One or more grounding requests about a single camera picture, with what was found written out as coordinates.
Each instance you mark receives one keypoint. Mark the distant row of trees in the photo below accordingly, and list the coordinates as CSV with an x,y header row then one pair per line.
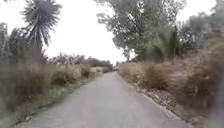
x,y
83,61

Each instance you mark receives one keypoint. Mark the grey asphalt path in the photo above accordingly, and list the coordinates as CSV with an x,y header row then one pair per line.
x,y
106,103

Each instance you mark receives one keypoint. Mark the large leafy tree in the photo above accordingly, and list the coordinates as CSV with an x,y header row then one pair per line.
x,y
140,20

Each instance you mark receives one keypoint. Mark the spiky green palm bush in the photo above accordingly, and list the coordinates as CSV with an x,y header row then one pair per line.
x,y
163,45

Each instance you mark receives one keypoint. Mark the dry brown bushes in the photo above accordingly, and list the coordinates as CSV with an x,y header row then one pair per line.
x,y
186,76
50,76

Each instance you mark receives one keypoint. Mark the dirt verge with stones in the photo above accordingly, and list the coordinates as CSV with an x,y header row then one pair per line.
x,y
166,105

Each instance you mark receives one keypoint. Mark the grass verge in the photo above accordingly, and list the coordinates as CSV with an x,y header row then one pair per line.
x,y
43,101

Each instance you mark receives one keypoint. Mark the tall palm-like tree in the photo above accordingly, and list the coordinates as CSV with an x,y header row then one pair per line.
x,y
40,20

